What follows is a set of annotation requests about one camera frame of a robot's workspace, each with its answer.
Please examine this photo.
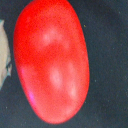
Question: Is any woven beige placemat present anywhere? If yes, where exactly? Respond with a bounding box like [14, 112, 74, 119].
[0, 19, 12, 89]

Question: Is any red tomato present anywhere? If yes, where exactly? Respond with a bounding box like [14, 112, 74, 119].
[14, 0, 89, 124]

